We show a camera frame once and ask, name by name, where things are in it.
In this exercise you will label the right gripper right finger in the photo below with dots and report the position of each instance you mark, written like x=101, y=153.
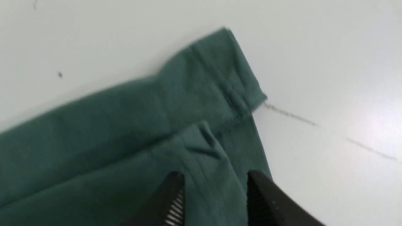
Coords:
x=268, y=205

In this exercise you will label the green long-sleeve top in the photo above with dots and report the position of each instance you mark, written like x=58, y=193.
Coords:
x=97, y=160

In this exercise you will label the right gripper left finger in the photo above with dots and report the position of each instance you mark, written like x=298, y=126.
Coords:
x=165, y=207

